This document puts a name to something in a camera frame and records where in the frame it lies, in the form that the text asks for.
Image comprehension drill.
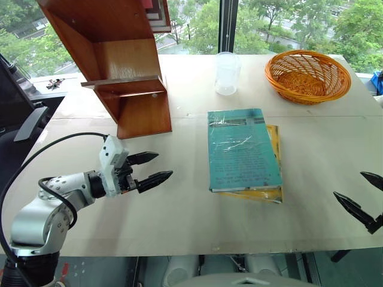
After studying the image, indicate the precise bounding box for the white rounded cylinder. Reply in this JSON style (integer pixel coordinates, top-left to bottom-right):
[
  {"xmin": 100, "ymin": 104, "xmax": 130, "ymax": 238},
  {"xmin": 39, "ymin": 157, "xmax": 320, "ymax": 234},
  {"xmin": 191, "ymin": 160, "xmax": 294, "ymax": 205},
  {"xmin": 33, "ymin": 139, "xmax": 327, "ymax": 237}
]
[
  {"xmin": 246, "ymin": 254, "xmax": 282, "ymax": 277},
  {"xmin": 165, "ymin": 255, "xmax": 200, "ymax": 287}
]

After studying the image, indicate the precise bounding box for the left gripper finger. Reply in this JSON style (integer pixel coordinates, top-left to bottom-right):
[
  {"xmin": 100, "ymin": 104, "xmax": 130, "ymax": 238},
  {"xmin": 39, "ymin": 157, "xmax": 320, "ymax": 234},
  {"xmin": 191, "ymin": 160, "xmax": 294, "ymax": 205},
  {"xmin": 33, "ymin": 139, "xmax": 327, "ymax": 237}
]
[
  {"xmin": 137, "ymin": 170, "xmax": 174, "ymax": 194},
  {"xmin": 127, "ymin": 151, "xmax": 160, "ymax": 166}
]

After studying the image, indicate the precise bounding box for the clear plastic cup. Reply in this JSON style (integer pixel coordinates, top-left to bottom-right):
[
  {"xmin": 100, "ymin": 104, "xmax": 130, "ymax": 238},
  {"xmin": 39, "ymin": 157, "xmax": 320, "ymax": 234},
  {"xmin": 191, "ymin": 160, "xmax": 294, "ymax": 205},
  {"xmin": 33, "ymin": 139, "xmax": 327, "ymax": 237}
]
[{"xmin": 214, "ymin": 51, "xmax": 242, "ymax": 96}]

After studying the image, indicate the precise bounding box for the black table leg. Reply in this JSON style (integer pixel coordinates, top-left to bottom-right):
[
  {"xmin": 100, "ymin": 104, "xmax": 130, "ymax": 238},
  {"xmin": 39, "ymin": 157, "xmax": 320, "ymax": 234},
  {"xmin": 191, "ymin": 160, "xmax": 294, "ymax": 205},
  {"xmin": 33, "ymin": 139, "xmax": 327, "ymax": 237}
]
[{"xmin": 330, "ymin": 249, "xmax": 353, "ymax": 264}]

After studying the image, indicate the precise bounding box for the black window frame post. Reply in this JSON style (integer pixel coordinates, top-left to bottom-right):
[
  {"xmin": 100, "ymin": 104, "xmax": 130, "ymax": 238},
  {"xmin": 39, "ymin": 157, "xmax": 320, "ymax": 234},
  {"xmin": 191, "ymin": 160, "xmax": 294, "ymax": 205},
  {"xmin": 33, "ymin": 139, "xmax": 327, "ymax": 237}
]
[{"xmin": 218, "ymin": 0, "xmax": 241, "ymax": 56}]

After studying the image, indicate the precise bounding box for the brown wooden bookshelf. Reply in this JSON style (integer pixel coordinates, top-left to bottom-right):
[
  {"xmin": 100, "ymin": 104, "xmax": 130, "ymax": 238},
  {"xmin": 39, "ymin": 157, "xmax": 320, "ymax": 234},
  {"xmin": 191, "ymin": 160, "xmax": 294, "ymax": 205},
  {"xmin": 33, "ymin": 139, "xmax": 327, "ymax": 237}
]
[{"xmin": 37, "ymin": 0, "xmax": 173, "ymax": 140}]

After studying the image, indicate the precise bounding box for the teal book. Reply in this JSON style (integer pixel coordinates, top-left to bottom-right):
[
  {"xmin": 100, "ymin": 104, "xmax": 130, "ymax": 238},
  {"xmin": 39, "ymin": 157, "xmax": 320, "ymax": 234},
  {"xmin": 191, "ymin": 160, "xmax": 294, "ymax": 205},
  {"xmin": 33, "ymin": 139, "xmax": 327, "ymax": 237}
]
[{"xmin": 206, "ymin": 108, "xmax": 284, "ymax": 193}]

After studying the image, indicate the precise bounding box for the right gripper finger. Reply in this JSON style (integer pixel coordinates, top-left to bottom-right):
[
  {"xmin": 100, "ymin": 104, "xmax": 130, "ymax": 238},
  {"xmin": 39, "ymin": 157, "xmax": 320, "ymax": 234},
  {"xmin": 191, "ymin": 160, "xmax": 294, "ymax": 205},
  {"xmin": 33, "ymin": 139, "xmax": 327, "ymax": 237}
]
[
  {"xmin": 360, "ymin": 171, "xmax": 383, "ymax": 193},
  {"xmin": 333, "ymin": 191, "xmax": 383, "ymax": 236}
]

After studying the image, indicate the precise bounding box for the small bunch of keys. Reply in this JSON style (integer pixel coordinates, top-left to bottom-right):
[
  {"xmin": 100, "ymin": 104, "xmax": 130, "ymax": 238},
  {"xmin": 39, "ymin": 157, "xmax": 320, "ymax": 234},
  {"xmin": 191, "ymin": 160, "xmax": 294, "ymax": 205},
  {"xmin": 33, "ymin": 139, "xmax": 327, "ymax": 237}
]
[{"xmin": 45, "ymin": 77, "xmax": 66, "ymax": 91}]

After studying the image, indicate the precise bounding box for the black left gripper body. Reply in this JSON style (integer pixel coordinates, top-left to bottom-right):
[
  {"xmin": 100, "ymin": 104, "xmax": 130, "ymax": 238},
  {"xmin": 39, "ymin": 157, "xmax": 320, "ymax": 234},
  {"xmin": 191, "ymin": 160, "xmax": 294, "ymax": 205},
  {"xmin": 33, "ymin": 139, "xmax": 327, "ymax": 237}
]
[{"xmin": 112, "ymin": 155, "xmax": 140, "ymax": 195}]

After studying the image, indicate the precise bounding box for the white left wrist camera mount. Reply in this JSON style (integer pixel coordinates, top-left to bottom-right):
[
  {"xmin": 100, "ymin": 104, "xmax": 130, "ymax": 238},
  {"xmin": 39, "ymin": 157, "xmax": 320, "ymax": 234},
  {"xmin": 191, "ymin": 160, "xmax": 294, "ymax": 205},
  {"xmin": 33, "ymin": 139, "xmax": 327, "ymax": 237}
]
[{"xmin": 98, "ymin": 135, "xmax": 130, "ymax": 199}]

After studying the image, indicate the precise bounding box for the blue object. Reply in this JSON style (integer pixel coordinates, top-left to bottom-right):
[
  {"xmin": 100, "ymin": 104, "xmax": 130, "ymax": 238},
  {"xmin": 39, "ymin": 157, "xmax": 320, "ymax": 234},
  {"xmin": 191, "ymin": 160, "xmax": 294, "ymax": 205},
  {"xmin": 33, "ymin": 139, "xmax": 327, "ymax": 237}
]
[{"xmin": 370, "ymin": 69, "xmax": 383, "ymax": 97}]

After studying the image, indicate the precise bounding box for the orange wicker basket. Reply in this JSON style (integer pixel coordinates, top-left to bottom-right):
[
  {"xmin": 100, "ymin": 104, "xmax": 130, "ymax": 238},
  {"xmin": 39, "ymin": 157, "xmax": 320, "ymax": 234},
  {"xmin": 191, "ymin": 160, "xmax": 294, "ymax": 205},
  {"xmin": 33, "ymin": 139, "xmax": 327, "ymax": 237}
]
[{"xmin": 264, "ymin": 49, "xmax": 352, "ymax": 106}]

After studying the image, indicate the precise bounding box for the black office chair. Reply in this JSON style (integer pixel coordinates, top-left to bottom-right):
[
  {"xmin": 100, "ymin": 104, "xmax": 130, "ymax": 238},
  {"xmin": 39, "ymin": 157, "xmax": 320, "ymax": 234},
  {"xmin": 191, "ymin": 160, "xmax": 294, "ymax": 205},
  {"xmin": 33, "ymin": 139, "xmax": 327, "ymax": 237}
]
[{"xmin": 0, "ymin": 53, "xmax": 66, "ymax": 188}]

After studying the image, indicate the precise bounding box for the yellow book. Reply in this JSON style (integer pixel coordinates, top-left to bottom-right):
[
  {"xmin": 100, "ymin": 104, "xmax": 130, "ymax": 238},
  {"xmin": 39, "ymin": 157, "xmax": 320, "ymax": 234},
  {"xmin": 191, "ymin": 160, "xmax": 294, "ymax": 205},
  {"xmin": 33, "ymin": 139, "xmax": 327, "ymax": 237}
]
[{"xmin": 216, "ymin": 124, "xmax": 284, "ymax": 205}]

